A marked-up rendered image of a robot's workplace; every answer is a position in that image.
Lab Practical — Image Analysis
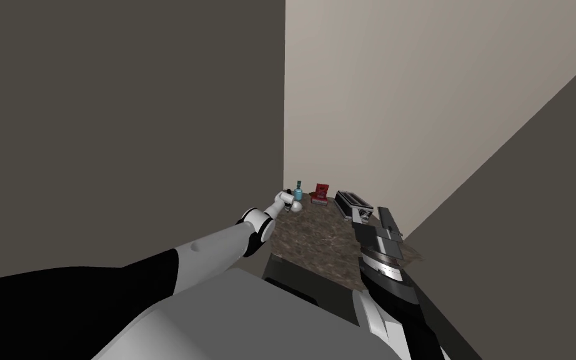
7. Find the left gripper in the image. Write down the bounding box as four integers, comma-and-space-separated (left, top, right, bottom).
277, 188, 304, 214

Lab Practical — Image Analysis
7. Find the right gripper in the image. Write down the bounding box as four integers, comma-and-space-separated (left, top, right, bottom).
352, 205, 405, 261

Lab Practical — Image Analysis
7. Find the red box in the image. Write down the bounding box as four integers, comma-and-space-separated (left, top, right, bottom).
310, 182, 330, 205

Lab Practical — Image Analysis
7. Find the silver black toaster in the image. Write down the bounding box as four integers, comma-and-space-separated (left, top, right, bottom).
334, 189, 375, 224

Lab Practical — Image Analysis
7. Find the dark cabinet front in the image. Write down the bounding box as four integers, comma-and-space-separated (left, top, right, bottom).
262, 252, 369, 328

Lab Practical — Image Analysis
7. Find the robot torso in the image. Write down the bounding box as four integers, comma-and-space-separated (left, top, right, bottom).
90, 267, 411, 360

